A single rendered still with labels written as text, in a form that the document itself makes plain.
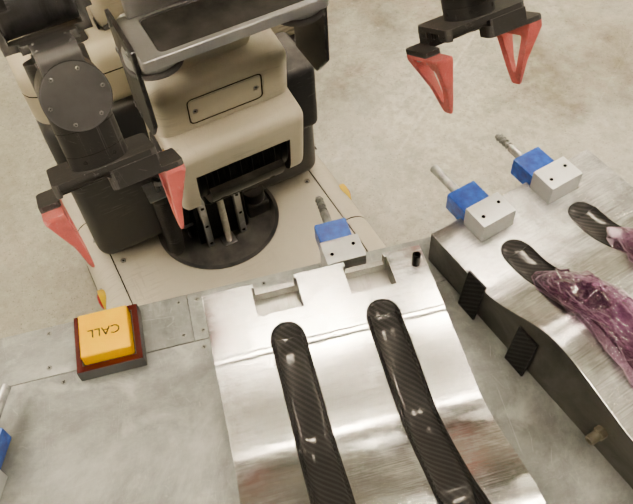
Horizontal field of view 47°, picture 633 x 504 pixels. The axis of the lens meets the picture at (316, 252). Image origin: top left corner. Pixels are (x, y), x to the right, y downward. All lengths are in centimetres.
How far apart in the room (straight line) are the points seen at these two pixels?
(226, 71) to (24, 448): 58
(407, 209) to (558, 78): 73
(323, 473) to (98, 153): 37
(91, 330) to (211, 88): 40
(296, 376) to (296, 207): 95
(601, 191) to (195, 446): 59
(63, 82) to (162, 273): 105
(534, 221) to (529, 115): 142
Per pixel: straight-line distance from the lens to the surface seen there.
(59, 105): 63
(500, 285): 88
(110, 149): 71
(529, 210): 96
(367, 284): 86
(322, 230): 94
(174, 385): 89
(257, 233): 167
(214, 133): 113
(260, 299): 86
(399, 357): 79
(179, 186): 73
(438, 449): 74
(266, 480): 73
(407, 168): 216
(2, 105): 264
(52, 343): 97
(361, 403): 77
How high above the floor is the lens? 158
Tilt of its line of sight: 54 degrees down
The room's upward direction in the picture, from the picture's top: 5 degrees counter-clockwise
